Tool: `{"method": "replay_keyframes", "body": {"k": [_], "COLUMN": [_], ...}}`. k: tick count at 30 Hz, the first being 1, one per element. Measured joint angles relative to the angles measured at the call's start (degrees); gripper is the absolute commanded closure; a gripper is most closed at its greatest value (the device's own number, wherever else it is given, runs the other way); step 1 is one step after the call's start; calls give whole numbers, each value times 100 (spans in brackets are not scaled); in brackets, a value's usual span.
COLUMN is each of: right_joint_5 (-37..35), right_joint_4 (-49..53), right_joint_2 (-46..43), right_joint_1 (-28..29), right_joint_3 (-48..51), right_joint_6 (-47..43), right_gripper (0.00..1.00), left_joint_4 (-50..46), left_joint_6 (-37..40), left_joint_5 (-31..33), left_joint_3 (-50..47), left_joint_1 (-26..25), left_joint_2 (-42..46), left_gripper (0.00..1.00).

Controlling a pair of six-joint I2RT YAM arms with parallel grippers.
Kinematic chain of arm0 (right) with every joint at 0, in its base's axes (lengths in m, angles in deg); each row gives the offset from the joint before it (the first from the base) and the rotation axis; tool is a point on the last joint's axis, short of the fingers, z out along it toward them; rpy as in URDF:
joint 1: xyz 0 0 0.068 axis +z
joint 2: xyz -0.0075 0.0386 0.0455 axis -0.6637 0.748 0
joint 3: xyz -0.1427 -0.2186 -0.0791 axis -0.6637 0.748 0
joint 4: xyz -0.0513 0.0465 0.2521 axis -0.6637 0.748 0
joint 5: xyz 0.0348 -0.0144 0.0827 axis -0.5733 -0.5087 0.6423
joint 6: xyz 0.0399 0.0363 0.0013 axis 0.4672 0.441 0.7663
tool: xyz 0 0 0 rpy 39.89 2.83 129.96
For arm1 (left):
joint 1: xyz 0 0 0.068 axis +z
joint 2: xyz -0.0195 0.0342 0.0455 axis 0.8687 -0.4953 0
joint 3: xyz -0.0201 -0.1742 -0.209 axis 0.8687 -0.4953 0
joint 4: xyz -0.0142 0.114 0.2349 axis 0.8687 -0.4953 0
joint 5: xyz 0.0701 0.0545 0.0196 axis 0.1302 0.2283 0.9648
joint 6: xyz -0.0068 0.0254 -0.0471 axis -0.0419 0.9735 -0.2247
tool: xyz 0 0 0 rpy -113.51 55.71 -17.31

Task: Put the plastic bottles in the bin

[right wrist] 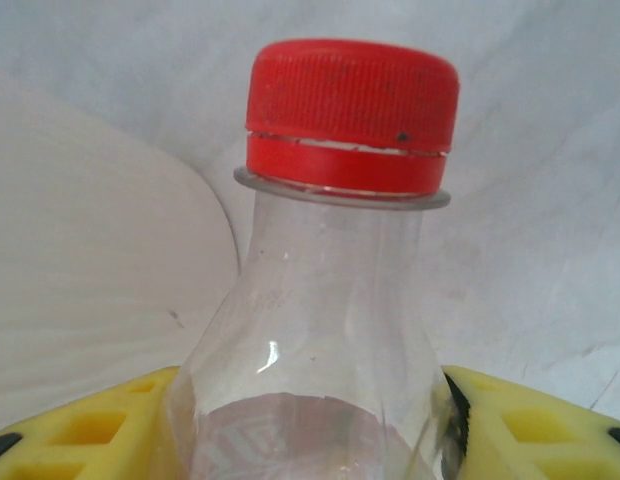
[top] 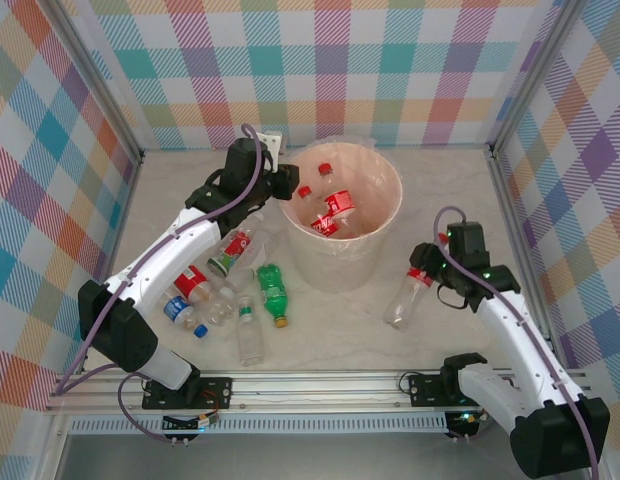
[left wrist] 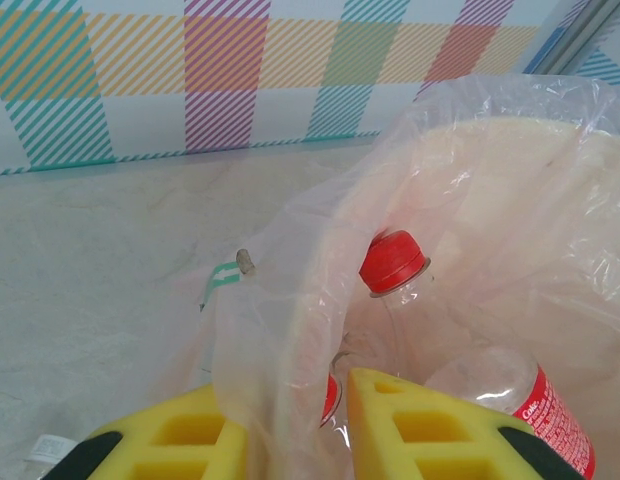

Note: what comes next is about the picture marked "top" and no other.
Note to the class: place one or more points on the red label cola bottle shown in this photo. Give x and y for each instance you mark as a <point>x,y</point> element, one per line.
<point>405,305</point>
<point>324,227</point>
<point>340,201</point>

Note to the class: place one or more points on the red green label bottle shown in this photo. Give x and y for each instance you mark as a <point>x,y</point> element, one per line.
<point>235,247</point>

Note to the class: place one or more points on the large clear bottle red label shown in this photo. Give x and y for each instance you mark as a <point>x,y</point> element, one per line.
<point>192,286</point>

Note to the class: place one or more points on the blue label bottle blue cap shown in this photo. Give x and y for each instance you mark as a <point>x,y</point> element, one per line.
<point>176,309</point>

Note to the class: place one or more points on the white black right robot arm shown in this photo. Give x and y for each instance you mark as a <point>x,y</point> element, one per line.
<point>510,330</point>

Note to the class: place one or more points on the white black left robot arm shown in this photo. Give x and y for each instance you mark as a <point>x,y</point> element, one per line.
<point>160,255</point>

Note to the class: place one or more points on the clear plastic bin liner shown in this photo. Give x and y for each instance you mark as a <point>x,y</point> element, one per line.
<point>350,252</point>

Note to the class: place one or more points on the beige round bin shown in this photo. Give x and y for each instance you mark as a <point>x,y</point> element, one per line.
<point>335,270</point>

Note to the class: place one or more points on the crushed clear plastic bottle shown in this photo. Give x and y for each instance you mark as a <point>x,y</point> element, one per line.
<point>260,247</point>

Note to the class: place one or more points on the small clear bottle white cap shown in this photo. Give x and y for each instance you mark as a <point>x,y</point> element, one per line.
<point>240,282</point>

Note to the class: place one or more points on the green bottle yellow cap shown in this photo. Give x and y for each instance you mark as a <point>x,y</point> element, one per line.
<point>273,295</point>

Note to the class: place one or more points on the yellow power connector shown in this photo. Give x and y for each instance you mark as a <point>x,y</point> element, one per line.
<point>205,422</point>
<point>467,417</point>

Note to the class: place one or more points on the clear bottle green label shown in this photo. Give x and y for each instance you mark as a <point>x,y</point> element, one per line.
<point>250,335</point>

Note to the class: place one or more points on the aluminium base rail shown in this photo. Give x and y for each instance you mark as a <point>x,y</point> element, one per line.
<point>315,387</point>

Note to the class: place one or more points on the aluminium frame post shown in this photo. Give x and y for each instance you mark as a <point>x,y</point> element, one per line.
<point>97,80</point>
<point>535,75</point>

